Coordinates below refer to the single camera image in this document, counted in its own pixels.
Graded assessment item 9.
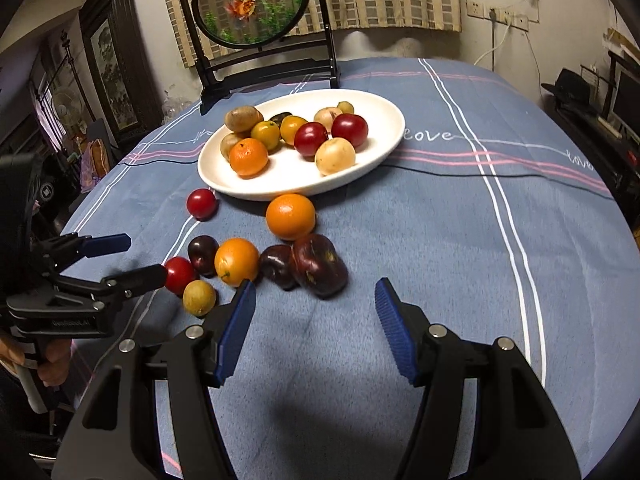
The large tan pear fruit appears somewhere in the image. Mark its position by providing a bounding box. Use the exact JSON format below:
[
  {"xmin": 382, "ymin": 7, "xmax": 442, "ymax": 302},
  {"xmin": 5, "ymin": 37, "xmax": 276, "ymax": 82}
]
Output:
[{"xmin": 224, "ymin": 105, "xmax": 264, "ymax": 132}]

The yellow green tomato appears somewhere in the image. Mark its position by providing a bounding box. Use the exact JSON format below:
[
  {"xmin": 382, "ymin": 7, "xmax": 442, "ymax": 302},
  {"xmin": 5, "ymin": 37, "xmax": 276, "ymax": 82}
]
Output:
[{"xmin": 250, "ymin": 120, "xmax": 281, "ymax": 152}]

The dark red plum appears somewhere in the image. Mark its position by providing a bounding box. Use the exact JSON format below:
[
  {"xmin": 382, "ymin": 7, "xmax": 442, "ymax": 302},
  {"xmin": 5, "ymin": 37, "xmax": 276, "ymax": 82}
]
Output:
[{"xmin": 294, "ymin": 122, "xmax": 329, "ymax": 158}]

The pale tan round fruit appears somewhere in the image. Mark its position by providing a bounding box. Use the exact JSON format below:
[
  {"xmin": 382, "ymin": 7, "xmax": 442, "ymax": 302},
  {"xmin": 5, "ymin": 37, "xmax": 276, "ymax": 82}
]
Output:
[{"xmin": 314, "ymin": 138, "xmax": 356, "ymax": 176}]

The person left hand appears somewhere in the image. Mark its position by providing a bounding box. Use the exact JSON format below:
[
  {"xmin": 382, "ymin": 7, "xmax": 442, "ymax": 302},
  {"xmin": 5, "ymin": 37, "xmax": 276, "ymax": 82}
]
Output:
[{"xmin": 0, "ymin": 335, "xmax": 72, "ymax": 387}]

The red tomato table lower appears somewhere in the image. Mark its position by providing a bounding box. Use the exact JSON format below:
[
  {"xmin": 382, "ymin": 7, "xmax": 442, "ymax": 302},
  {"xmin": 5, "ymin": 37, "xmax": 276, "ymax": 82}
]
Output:
[{"xmin": 164, "ymin": 256, "xmax": 198, "ymax": 297}]

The small yellow fruit table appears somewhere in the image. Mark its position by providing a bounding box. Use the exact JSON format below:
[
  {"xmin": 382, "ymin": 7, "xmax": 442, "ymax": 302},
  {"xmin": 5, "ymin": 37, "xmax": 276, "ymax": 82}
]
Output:
[{"xmin": 182, "ymin": 280, "xmax": 217, "ymax": 318}]

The dark purple plum centre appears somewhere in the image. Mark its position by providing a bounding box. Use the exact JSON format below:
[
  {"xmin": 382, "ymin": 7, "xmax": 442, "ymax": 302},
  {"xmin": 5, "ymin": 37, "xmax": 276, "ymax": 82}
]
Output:
[{"xmin": 188, "ymin": 235, "xmax": 219, "ymax": 278}]

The red tomato near plate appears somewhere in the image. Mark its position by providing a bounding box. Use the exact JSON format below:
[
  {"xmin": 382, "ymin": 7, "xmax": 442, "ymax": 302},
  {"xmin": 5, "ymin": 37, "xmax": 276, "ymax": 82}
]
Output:
[{"xmin": 186, "ymin": 188, "xmax": 218, "ymax": 221}]

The orange fruit table centre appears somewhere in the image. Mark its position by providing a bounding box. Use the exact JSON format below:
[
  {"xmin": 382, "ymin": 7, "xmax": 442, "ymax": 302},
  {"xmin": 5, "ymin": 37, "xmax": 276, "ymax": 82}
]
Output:
[{"xmin": 214, "ymin": 237, "xmax": 259, "ymax": 287}]

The dark plum behind orange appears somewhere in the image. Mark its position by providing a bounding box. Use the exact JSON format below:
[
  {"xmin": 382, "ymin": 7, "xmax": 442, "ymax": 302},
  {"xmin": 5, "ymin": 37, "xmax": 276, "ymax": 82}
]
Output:
[{"xmin": 259, "ymin": 244, "xmax": 297, "ymax": 290}]

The tan potato-like fruit plate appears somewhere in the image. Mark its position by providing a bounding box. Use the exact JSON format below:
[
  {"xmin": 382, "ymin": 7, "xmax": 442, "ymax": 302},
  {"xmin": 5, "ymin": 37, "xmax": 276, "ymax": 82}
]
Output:
[{"xmin": 220, "ymin": 132, "xmax": 246, "ymax": 162}]

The orange mandarin plate front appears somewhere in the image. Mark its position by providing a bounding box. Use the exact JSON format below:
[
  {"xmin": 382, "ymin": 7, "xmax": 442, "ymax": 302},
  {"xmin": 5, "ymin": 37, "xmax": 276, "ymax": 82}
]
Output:
[{"xmin": 229, "ymin": 138, "xmax": 269, "ymax": 178}]

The orange mandarin table upper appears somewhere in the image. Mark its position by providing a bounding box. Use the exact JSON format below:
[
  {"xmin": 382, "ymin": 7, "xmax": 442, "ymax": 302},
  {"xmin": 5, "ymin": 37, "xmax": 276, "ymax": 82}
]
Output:
[{"xmin": 265, "ymin": 194, "xmax": 317, "ymax": 242}]

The dark maroon fruit right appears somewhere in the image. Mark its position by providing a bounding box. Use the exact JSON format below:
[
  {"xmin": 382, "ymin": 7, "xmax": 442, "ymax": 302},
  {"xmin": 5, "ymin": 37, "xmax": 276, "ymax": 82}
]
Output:
[{"xmin": 291, "ymin": 233, "xmax": 348, "ymax": 298}]

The white oval plate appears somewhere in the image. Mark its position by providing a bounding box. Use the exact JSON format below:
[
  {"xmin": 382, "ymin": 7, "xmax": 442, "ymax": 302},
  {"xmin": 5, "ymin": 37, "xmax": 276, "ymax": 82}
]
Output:
[{"xmin": 198, "ymin": 89, "xmax": 406, "ymax": 202}]

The dark purple fruit plate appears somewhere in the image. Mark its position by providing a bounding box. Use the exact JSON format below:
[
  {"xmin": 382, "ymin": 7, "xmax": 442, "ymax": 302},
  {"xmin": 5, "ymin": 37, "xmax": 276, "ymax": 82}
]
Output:
[{"xmin": 270, "ymin": 112, "xmax": 291, "ymax": 127}]

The yellow orange tomato plate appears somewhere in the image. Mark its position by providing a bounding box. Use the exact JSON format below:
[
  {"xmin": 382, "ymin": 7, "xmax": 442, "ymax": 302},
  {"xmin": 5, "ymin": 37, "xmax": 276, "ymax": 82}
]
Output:
[{"xmin": 280, "ymin": 115, "xmax": 307, "ymax": 145}]

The blue striped tablecloth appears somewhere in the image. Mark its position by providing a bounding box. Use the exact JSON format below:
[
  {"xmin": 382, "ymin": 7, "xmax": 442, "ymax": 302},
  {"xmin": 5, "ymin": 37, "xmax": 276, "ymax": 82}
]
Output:
[{"xmin": 60, "ymin": 56, "xmax": 639, "ymax": 480}]

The small pale yellow fruit plate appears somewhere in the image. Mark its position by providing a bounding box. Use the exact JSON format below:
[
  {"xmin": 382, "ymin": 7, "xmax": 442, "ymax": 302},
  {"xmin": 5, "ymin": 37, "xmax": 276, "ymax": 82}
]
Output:
[{"xmin": 314, "ymin": 106, "xmax": 343, "ymax": 133}]

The red plum plate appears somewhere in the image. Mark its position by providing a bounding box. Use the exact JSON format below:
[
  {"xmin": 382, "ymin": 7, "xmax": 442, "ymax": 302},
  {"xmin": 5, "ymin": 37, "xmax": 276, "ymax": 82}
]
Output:
[{"xmin": 331, "ymin": 114, "xmax": 369, "ymax": 148}]

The small olive green fruit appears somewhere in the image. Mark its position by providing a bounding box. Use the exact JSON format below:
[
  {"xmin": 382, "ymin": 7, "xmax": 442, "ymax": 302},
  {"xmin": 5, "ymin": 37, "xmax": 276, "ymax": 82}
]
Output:
[{"xmin": 337, "ymin": 101, "xmax": 355, "ymax": 114}]

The black framed goldfish screen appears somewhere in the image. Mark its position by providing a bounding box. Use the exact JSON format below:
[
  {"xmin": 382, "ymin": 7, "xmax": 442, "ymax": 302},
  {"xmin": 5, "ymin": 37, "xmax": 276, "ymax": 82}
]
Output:
[{"xmin": 179, "ymin": 0, "xmax": 341, "ymax": 115}]

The black media shelf with monitor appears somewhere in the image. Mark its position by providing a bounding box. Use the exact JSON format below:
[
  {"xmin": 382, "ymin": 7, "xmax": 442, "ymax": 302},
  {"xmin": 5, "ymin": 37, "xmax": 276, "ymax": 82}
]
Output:
[{"xmin": 540, "ymin": 51, "xmax": 639, "ymax": 208}]

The dark framed wall picture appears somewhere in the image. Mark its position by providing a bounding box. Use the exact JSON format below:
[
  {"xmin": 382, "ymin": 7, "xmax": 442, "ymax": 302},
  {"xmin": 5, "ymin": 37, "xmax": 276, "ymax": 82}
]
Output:
[{"xmin": 79, "ymin": 0, "xmax": 163, "ymax": 153}]

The white wall power strip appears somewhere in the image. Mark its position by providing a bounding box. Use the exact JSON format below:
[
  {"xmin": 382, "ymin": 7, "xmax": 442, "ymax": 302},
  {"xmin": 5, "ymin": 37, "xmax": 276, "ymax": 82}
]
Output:
[{"xmin": 465, "ymin": 0, "xmax": 529, "ymax": 32}]

